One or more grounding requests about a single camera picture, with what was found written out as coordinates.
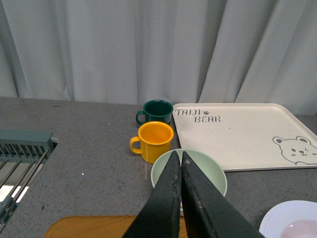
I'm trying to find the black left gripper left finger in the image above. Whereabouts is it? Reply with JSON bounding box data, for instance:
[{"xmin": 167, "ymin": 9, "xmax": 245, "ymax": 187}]
[{"xmin": 123, "ymin": 152, "xmax": 181, "ymax": 238}]

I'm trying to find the green dish drying rack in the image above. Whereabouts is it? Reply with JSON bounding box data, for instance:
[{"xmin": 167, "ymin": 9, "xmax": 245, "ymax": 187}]
[{"xmin": 0, "ymin": 129, "xmax": 58, "ymax": 231}]

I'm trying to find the beige bear tray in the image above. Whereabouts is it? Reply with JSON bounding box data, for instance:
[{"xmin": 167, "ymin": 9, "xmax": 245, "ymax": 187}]
[{"xmin": 173, "ymin": 103, "xmax": 317, "ymax": 171}]

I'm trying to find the yellow mug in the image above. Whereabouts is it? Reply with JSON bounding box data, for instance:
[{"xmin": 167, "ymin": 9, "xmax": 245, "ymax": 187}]
[{"xmin": 129, "ymin": 121, "xmax": 174, "ymax": 164}]

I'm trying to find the white round plate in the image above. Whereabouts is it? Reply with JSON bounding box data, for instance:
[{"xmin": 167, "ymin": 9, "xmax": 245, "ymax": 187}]
[{"xmin": 259, "ymin": 200, "xmax": 317, "ymax": 238}]

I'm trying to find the wooden cutting board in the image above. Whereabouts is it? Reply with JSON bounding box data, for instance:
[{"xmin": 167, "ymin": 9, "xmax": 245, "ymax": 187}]
[{"xmin": 43, "ymin": 215, "xmax": 188, "ymax": 238}]

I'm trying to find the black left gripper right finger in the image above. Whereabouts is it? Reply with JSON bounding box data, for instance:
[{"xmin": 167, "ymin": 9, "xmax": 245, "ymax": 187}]
[{"xmin": 181, "ymin": 152, "xmax": 263, "ymax": 238}]

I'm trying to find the light green bowl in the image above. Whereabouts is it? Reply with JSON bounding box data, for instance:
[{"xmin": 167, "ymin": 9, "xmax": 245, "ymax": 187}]
[{"xmin": 151, "ymin": 149, "xmax": 227, "ymax": 196}]

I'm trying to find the dark green mug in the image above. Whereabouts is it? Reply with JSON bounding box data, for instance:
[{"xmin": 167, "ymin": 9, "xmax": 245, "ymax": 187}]
[{"xmin": 135, "ymin": 100, "xmax": 173, "ymax": 125}]

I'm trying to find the white curtain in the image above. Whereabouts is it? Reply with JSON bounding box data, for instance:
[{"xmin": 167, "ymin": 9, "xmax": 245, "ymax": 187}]
[{"xmin": 0, "ymin": 0, "xmax": 317, "ymax": 115}]

